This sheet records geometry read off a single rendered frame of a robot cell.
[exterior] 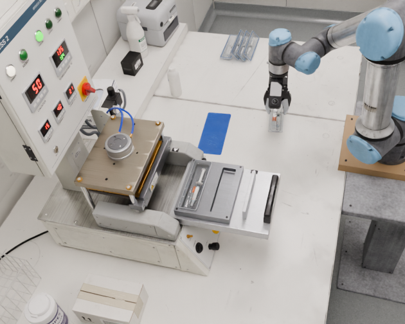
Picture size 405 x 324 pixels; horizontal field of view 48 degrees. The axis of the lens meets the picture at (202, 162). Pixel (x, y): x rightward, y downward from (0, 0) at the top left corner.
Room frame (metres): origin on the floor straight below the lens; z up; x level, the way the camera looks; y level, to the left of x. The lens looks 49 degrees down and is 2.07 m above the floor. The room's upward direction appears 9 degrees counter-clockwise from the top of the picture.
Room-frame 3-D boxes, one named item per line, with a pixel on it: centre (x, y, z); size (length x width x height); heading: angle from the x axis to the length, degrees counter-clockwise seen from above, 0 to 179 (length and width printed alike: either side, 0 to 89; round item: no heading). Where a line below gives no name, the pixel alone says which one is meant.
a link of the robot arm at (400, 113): (1.02, -0.66, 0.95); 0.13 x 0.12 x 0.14; 123
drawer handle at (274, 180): (0.76, -0.18, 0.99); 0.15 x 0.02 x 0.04; 158
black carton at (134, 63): (1.72, 0.25, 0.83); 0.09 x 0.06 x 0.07; 151
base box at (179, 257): (0.93, 0.22, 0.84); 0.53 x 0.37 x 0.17; 68
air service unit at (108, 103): (1.17, 0.27, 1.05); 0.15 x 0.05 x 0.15; 158
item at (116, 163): (0.95, 0.25, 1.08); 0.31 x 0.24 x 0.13; 158
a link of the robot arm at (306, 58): (1.22, -0.39, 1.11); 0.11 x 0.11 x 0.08; 33
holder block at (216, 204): (0.82, -0.01, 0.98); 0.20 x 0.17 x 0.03; 158
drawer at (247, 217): (0.81, -0.05, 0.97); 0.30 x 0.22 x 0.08; 68
